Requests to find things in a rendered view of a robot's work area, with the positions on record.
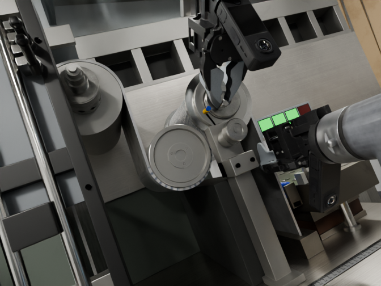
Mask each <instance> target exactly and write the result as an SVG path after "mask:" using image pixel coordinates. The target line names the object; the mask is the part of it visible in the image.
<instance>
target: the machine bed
mask: <svg viewBox="0 0 381 286"><path fill-rule="evenodd" d="M361 206H362V208H363V209H364V210H365V211H366V213H367V215H365V216H363V217H362V218H360V219H359V220H357V221H356V222H358V223H360V224H361V228H360V230H357V231H354V232H346V231H344V229H341V230H340V231H338V232H337V233H335V234H333V235H331V236H330V237H328V238H326V239H324V240H323V241H321V242H322V245H323V247H324V250H323V251H322V252H320V253H318V254H317V255H315V256H313V257H312V258H310V259H304V258H301V257H299V256H296V255H293V254H289V253H286V252H284V255H285V257H286V260H287V262H288V264H289V267H290V268H292V269H294V270H296V271H299V272H301V273H303V274H304V276H305V278H306V280H305V281H304V282H302V283H300V284H299V285H297V286H308V285H309V284H311V283H312V282H314V281H315V280H317V279H318V278H320V277H322V276H323V275H325V274H326V273H328V272H329V271H331V270H333V269H334V268H336V267H337V266H339V265H340V264H342V263H343V262H345V261H346V260H348V259H350V258H351V257H353V256H355V255H356V254H358V253H359V252H360V251H362V250H364V249H365V248H367V247H368V246H370V245H372V244H373V243H374V242H376V241H378V240H379V239H381V203H361ZM133 286H251V285H250V284H248V283H247V282H246V281H244V280H243V279H241V278H240V277H238V276H236V275H235V274H233V273H232V272H231V271H229V270H228V269H226V268H224V267H223V266H221V265H220V264H219V263H217V262H216V261H214V260H212V259H211V258H210V257H208V256H207V255H205V254H204V253H202V252H201V251H200V252H198V253H196V254H194V255H192V256H190V257H188V258H186V259H184V260H182V261H180V262H178V263H176V264H174V265H172V266H170V267H168V268H166V269H164V270H162V271H160V272H158V273H156V274H154V275H152V276H150V277H148V278H146V279H144V280H142V281H140V282H138V283H136V284H135V285H133ZM325 286H381V249H379V250H378V251H376V252H374V253H373V254H371V255H370V256H368V257H367V258H366V259H364V260H363V261H361V262H359V263H358V264H356V265H355V266H354V267H352V268H350V269H349V270H347V271H346V272H344V273H343V274H341V275H340V276H338V277H337V278H335V279H334V280H332V281H331V282H329V283H328V284H326V285H325Z"/></svg>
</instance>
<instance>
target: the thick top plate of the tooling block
mask: <svg viewBox="0 0 381 286"><path fill-rule="evenodd" d="M301 172H303V171H302V169H301V168H299V169H297V170H293V171H288V172H283V171H280V172H276V173H277V175H278V178H279V180H280V183H281V182H290V183H291V182H294V183H295V186H296V188H297V190H298V193H299V196H300V198H301V200H302V203H303V204H302V205H300V206H298V207H296V208H294V209H292V208H291V210H292V211H306V212H319V211H318V210H316V209H315V208H313V207H312V206H310V205H309V183H307V184H300V185H298V184H297V181H296V178H295V176H294V174H296V173H301ZM377 184H379V181H378V178H377V176H376V174H375V171H374V169H373V167H372V165H371V162H370V160H367V161H359V162H351V163H348V164H347V165H343V166H341V175H340V195H339V203H338V204H336V205H335V206H334V207H332V208H329V209H327V210H326V211H324V212H323V213H325V212H327V211H330V210H331V209H333V208H335V207H337V206H338V205H340V204H342V203H344V202H346V201H348V200H350V199H351V198H353V197H355V196H357V195H359V194H361V193H362V192H364V191H366V190H368V189H369V188H371V187H373V186H376V185H377ZM319 213H321V212H319Z"/></svg>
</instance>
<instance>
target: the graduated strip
mask: <svg viewBox="0 0 381 286"><path fill-rule="evenodd" d="M379 249H381V239H379V240H378V241H376V242H374V243H373V244H372V245H370V246H368V247H367V248H365V249H364V250H362V251H360V252H359V253H358V254H356V255H355V256H353V257H351V258H350V259H348V260H346V261H345V262H343V263H342V264H340V265H339V266H337V267H336V268H334V269H333V270H331V271H329V272H328V273H326V274H325V275H323V276H322V277H320V278H318V279H317V280H315V281H314V282H312V283H311V284H309V285H308V286H325V285H326V284H328V283H329V282H331V281H332V280H334V279H335V278H337V277H338V276H340V275H341V274H343V273H344V272H346V271H347V270H349V269H350V268H352V267H354V266H355V265H356V264H358V263H359V262H361V261H363V260H364V259H366V258H367V257H368V256H370V255H371V254H373V253H374V252H376V251H378V250H379Z"/></svg>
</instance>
